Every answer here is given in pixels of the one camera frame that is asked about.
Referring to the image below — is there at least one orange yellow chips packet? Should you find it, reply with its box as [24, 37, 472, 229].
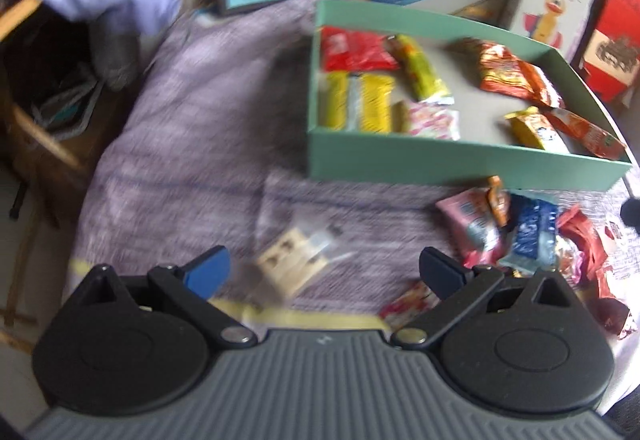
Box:
[449, 38, 565, 108]

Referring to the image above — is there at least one yellow cracker packet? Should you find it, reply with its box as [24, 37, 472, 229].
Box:
[504, 106, 570, 155]

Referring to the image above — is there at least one yellow silver snack packet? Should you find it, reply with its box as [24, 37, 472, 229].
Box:
[319, 71, 395, 134]

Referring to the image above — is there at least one red white gift box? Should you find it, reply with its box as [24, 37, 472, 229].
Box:
[582, 0, 639, 102]

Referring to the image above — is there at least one orange white noodle snack packet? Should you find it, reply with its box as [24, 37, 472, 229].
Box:
[544, 108, 626, 160]

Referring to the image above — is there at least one clear biscuit packet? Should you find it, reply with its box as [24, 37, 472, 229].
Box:
[254, 215, 355, 304]

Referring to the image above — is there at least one yellow red snack stick packet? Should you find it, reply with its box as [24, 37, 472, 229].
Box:
[385, 33, 454, 106]

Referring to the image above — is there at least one blue white snack packet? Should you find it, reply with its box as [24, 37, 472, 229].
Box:
[498, 194, 559, 274]

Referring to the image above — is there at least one small orange snack packet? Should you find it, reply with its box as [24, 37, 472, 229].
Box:
[486, 175, 511, 229]

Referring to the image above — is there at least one mint green cardboard box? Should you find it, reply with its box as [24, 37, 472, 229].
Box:
[307, 0, 634, 191]

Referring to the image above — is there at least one red wrapped candies pile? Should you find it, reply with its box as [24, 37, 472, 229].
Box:
[555, 205, 638, 339]

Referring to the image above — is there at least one wooden folding table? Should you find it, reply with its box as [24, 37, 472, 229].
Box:
[1, 0, 117, 353]

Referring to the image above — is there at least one pink white patterned snack packet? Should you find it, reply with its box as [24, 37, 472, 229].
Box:
[393, 100, 461, 141]

